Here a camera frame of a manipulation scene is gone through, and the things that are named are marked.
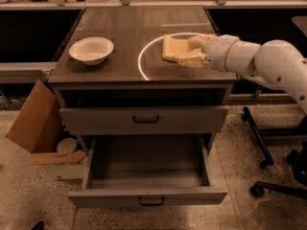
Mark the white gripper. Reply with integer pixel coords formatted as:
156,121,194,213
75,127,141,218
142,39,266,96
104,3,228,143
175,34,260,73

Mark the yellow sponge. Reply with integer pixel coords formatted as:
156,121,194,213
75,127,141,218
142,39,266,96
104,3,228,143
162,35,195,62

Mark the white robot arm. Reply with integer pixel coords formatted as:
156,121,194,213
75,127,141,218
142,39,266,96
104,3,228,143
175,34,307,113

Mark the upper grey drawer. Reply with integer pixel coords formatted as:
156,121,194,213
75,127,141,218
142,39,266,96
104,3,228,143
59,105,228,135

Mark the grey drawer cabinet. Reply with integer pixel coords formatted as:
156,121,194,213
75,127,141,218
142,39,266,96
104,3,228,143
49,6,236,150

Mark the open middle drawer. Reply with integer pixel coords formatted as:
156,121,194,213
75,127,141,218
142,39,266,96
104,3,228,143
68,134,227,208

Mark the white bowl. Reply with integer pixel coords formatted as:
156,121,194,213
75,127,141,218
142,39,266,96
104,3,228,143
69,37,114,65

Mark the black office chair base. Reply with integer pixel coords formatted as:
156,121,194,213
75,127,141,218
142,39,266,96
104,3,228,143
249,146,307,199

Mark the cardboard box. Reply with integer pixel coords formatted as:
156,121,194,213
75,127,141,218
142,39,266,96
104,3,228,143
6,80,86,180

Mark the black upper drawer handle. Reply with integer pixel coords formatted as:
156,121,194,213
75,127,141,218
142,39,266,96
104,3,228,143
132,115,160,124

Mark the black drawer handle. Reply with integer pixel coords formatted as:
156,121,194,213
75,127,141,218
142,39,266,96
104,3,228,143
138,196,164,207
132,115,160,124

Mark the black middle drawer handle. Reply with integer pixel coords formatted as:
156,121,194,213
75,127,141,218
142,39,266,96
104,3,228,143
138,196,164,207

